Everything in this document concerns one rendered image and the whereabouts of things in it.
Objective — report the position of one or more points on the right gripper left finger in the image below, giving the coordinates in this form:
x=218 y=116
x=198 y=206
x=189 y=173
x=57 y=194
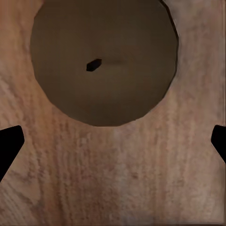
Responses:
x=11 y=141

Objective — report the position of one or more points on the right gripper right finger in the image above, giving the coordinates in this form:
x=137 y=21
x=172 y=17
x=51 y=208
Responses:
x=218 y=139

